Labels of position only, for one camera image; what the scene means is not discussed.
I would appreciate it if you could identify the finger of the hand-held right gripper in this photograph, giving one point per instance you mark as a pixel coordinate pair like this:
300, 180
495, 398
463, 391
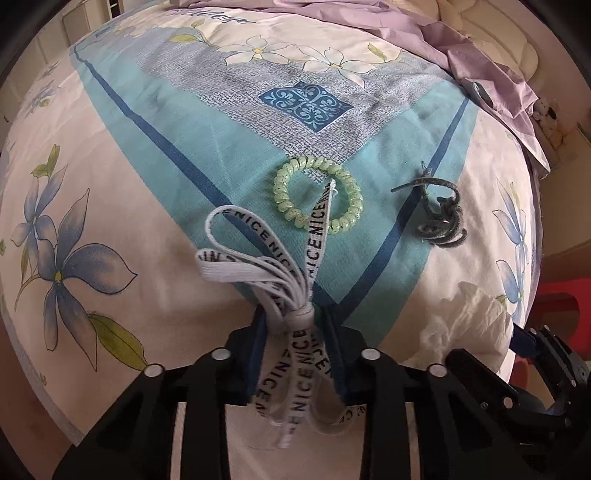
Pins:
480, 374
521, 342

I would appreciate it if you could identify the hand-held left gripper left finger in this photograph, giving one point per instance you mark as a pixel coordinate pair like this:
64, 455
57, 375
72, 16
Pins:
256, 355

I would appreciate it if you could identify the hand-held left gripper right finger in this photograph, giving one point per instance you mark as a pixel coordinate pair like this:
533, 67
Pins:
333, 341

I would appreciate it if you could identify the white printed lace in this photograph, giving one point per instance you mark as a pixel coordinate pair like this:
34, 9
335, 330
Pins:
302, 316

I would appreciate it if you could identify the white tissue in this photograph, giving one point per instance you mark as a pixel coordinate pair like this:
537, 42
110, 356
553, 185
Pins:
466, 318

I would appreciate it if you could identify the red plastic stool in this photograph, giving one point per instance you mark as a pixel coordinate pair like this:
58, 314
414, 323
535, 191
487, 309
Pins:
558, 295

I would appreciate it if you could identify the floral bedsheet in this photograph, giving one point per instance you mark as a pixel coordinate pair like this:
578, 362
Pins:
138, 161

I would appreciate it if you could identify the white plush dog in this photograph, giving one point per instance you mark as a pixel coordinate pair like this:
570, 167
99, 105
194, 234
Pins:
549, 115

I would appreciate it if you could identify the purple blanket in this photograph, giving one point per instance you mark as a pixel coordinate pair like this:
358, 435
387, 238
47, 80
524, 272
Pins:
485, 60

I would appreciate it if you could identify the sliding door wardrobe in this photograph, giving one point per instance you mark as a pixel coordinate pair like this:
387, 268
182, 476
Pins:
92, 18

